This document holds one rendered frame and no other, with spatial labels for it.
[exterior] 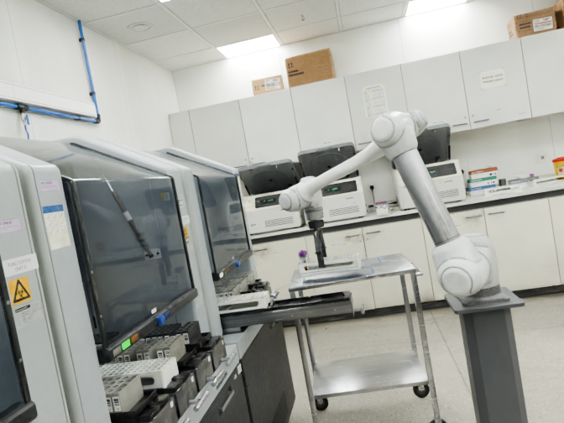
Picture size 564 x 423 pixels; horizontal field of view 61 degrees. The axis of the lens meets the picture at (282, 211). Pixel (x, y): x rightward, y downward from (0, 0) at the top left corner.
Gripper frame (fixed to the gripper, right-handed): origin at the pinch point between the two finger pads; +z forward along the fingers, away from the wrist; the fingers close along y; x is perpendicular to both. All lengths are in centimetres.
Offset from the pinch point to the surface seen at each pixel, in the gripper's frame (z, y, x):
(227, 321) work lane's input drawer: 12, -45, 37
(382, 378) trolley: 63, 3, -18
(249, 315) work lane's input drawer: 11, -44, 27
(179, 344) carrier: 4, -92, 34
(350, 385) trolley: 63, -2, -3
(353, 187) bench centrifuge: -27, 197, -5
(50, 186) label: -48, -137, 33
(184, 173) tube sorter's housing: -51, -56, 38
